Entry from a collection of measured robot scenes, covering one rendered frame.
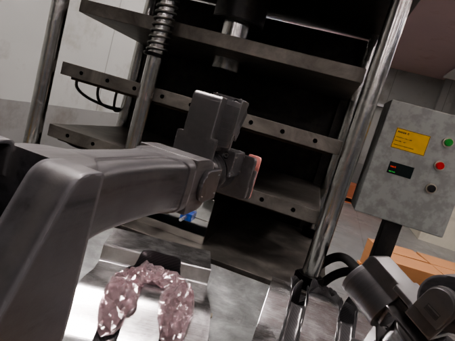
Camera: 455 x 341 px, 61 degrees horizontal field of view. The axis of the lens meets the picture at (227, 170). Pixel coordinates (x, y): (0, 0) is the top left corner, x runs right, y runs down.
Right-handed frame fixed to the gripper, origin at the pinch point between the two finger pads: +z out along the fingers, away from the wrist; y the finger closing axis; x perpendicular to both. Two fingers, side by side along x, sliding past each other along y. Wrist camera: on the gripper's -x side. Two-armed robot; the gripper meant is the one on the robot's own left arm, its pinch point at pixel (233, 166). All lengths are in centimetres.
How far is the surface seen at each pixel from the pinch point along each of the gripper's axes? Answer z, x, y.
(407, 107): 78, -28, -32
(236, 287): 44, 39, 0
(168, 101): 68, -8, 47
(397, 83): 972, -204, -97
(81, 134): 67, 14, 79
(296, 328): 15.6, 29.9, -18.7
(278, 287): 22.6, 25.8, -12.5
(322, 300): 24.4, 25.5, -22.6
